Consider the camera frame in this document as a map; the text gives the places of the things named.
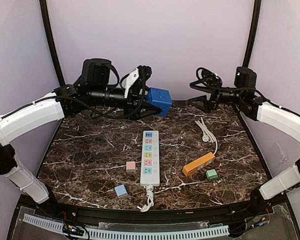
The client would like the black frame post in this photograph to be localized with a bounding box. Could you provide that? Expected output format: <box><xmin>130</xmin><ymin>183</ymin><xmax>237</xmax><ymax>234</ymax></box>
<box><xmin>242</xmin><ymin>0</ymin><xmax>262</xmax><ymax>68</ymax></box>
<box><xmin>39</xmin><ymin>0</ymin><xmax>66</xmax><ymax>86</ymax></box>

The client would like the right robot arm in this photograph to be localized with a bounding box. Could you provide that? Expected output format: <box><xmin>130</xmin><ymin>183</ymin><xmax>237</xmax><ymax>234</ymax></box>
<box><xmin>188</xmin><ymin>66</ymin><xmax>300</xmax><ymax>202</ymax></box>

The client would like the white multicolour power strip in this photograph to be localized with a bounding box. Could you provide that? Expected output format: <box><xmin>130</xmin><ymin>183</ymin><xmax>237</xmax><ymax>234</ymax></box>
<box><xmin>140</xmin><ymin>130</ymin><xmax>161</xmax><ymax>187</ymax></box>

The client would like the green plug adapter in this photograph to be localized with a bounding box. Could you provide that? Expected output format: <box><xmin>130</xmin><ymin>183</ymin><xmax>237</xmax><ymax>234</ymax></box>
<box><xmin>205</xmin><ymin>169</ymin><xmax>219</xmax><ymax>182</ymax></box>

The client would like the left black frame post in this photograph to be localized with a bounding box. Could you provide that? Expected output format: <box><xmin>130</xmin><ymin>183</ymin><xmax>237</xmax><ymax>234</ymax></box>
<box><xmin>39</xmin><ymin>0</ymin><xmax>66</xmax><ymax>86</ymax></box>

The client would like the pink plug adapter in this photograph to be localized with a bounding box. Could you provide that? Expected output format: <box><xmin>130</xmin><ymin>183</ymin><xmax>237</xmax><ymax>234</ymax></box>
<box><xmin>125</xmin><ymin>161</ymin><xmax>137</xmax><ymax>173</ymax></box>

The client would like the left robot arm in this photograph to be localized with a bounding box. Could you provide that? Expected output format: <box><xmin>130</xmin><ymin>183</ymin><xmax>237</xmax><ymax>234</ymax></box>
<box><xmin>0</xmin><ymin>58</ymin><xmax>161</xmax><ymax>205</ymax></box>

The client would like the orange power strip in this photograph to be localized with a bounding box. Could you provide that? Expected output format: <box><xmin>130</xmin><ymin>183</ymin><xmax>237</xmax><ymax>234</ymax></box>
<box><xmin>182</xmin><ymin>152</ymin><xmax>216</xmax><ymax>177</ymax></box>

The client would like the white orange strip cable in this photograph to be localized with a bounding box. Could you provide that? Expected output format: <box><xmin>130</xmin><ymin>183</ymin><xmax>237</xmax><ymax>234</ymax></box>
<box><xmin>194</xmin><ymin>116</ymin><xmax>219</xmax><ymax>155</ymax></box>

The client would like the right black frame post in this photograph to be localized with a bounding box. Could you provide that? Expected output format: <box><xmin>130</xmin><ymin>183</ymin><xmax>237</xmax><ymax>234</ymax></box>
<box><xmin>242</xmin><ymin>0</ymin><xmax>262</xmax><ymax>68</ymax></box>

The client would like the blue cube socket adapter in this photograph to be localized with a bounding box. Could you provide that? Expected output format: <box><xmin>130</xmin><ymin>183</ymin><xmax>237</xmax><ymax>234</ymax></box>
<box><xmin>145</xmin><ymin>87</ymin><xmax>172</xmax><ymax>117</ymax></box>

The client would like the light blue plug adapter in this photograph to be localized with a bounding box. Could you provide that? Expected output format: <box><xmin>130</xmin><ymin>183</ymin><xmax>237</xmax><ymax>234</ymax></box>
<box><xmin>114</xmin><ymin>184</ymin><xmax>128</xmax><ymax>198</ymax></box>

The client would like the light blue slotted cable duct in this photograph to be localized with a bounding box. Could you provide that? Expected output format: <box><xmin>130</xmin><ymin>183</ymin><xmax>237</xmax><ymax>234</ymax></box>
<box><xmin>22</xmin><ymin>213</ymin><xmax>230</xmax><ymax>240</ymax></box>

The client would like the white power strip cable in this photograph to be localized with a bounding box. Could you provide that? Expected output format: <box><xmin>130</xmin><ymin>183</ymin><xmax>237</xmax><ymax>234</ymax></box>
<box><xmin>137</xmin><ymin>184</ymin><xmax>155</xmax><ymax>213</ymax></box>

